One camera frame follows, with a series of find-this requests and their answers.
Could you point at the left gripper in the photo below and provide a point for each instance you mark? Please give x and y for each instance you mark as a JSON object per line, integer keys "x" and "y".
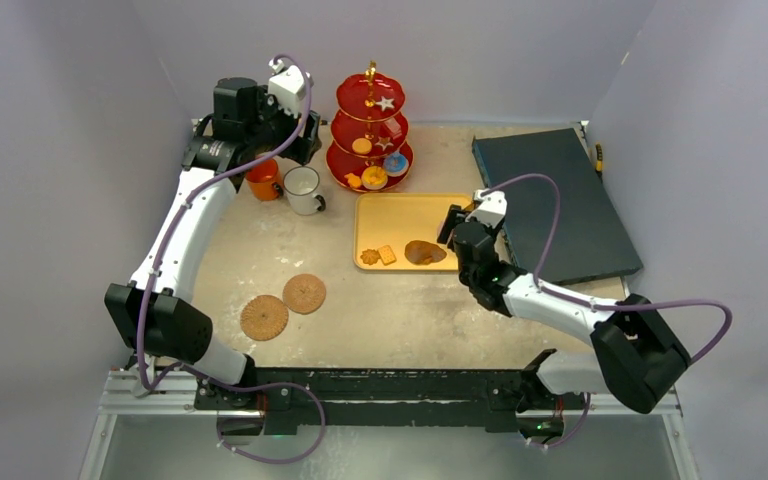
{"x": 302, "y": 148}

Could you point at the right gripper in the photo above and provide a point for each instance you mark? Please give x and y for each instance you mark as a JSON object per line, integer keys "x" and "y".
{"x": 460, "y": 221}

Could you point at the round orange cookie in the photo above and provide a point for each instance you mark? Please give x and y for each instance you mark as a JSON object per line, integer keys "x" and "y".
{"x": 361, "y": 146}

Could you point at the orange fish shaped cookie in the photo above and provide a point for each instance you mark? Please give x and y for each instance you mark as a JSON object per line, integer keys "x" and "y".
{"x": 354, "y": 181}

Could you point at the red three-tier cake stand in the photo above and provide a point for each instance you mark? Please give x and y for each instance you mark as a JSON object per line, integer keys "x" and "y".
{"x": 357, "y": 117}

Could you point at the square cracker biscuit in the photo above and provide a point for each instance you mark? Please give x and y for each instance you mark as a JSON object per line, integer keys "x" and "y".
{"x": 387, "y": 255}

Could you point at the brown star cookie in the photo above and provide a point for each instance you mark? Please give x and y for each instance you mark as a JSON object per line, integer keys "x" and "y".
{"x": 384, "y": 143}

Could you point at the white star cookie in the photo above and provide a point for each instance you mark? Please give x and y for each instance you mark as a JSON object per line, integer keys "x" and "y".
{"x": 385, "y": 104}

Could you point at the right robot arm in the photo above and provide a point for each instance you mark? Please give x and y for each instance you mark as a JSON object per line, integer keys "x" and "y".
{"x": 635, "y": 356}

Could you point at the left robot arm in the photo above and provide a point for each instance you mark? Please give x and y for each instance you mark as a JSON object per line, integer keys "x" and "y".
{"x": 153, "y": 311}

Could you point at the white ribbed mug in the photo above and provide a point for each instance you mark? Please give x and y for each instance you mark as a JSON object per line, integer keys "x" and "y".
{"x": 302, "y": 189}

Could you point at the orange mug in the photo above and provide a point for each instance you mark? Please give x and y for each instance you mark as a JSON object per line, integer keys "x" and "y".
{"x": 265, "y": 181}

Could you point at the yellow serving tray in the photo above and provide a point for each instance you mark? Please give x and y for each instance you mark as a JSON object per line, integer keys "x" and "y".
{"x": 394, "y": 219}

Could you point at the yellow iced donut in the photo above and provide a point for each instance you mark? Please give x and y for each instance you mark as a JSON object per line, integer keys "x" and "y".
{"x": 374, "y": 178}

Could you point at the blue iced donut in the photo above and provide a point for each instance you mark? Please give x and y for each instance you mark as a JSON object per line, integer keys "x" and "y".
{"x": 395, "y": 164}

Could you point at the pink cake slice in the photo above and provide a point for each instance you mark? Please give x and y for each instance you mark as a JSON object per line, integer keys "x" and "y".
{"x": 392, "y": 127}

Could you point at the flower shaped cookie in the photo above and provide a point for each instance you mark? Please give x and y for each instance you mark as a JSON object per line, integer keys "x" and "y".
{"x": 370, "y": 256}

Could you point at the silver wrench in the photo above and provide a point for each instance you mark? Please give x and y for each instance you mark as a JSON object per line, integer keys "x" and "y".
{"x": 143, "y": 371}

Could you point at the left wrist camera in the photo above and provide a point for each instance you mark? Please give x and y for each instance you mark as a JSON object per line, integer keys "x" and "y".
{"x": 288, "y": 85}

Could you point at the yellow handled screwdriver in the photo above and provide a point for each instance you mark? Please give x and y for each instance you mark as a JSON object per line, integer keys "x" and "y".
{"x": 599, "y": 160}

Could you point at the black base frame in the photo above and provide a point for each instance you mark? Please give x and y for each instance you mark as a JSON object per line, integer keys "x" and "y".
{"x": 292, "y": 397}

